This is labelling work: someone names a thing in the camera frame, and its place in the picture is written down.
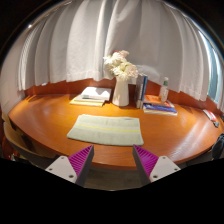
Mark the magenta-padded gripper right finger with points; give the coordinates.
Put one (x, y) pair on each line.
(161, 168)

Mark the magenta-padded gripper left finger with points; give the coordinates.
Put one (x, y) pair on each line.
(63, 168)

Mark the pale green towel yellow stripe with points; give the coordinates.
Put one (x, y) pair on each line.
(106, 131)

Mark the wooden chair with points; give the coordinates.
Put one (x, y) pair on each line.
(20, 143)

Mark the blue flat book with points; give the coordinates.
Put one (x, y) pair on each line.
(160, 109)

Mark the dark chair back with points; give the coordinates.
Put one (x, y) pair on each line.
(218, 146)

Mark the small dark object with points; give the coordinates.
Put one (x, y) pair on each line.
(216, 124)

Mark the red and white small pack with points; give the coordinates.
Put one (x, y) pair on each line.
(210, 115)

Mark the grey thin book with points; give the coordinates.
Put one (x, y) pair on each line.
(86, 99)

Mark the clear plastic bottle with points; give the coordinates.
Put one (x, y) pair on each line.
(163, 91)

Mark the grey upright book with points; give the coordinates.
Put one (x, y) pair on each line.
(138, 90)

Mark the white book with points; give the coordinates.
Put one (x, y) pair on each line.
(96, 93)

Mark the blue upright book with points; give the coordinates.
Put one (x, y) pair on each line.
(145, 86)

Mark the white ceramic vase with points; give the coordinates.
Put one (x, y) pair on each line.
(120, 95)

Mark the white and pink flower bunch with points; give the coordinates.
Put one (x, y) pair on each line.
(121, 66)

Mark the window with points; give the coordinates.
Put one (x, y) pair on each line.
(213, 70)

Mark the white curtain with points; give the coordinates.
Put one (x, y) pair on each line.
(100, 36)

